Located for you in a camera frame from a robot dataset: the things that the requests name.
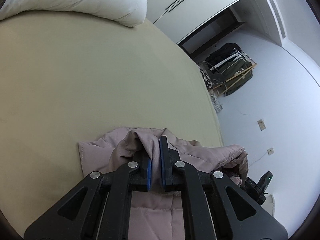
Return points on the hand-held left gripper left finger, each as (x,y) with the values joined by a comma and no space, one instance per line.
(149,173)

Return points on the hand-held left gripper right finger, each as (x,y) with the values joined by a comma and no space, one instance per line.
(162,160)

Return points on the pink hooded puffer coat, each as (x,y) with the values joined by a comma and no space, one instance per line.
(197,153)

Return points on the wooden clothes rack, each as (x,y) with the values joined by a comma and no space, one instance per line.
(240,76)

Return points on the white grid laundry basket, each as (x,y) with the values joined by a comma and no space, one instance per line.
(216,103)

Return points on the patterned seat cushion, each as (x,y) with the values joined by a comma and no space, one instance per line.
(205,76)

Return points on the black metal chair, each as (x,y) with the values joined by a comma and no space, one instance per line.
(216,76)

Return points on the bed with beige sheet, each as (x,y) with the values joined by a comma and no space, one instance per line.
(75,80)

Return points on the white hanging garment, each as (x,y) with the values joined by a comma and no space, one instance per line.
(228,61)

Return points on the green jacket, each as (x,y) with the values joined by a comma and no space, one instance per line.
(237,67)

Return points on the black jacket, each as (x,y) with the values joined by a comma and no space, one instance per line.
(225,51)

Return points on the white wardrobe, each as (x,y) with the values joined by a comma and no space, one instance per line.
(190,7)

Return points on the white air vent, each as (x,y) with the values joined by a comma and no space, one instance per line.
(277,17)

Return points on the plain wall socket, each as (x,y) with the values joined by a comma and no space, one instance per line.
(270,151)

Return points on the wall socket with charger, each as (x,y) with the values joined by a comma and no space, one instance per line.
(261,124)

